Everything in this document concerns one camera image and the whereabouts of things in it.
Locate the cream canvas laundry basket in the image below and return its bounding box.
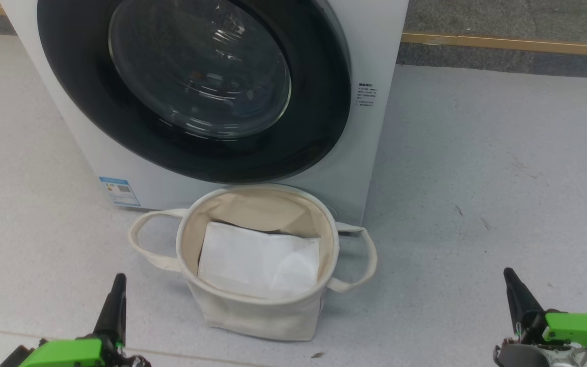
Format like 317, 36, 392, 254
128, 185, 378, 342

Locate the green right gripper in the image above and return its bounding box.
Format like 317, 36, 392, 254
503, 268, 587, 367

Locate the blue energy label sticker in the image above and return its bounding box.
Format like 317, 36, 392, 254
98, 176, 141, 207

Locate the white front-load washing machine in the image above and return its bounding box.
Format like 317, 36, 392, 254
0, 0, 410, 227

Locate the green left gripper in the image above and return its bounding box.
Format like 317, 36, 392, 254
18, 273, 151, 367

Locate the white folded liner sheet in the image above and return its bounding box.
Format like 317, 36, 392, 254
197, 221, 321, 300

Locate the small printed text sticker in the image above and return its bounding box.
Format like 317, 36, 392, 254
357, 83, 376, 113

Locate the round black glass washer door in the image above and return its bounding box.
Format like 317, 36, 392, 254
37, 0, 353, 184

